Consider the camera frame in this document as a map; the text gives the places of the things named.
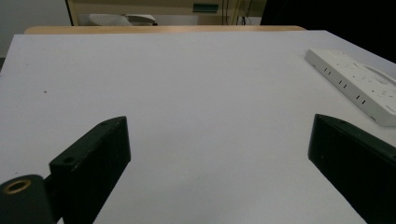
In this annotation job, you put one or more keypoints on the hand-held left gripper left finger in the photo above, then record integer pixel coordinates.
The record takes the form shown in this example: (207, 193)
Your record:
(93, 161)

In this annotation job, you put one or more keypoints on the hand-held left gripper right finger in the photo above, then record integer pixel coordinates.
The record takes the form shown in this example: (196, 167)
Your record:
(351, 155)

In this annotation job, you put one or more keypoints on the white power strip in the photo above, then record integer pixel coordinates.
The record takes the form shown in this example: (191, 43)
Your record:
(358, 82)

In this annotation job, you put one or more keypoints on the white shoe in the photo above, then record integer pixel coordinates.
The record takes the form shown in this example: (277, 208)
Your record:
(123, 19)

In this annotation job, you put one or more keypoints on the beige cabinet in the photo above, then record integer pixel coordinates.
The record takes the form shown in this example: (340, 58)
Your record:
(174, 11)

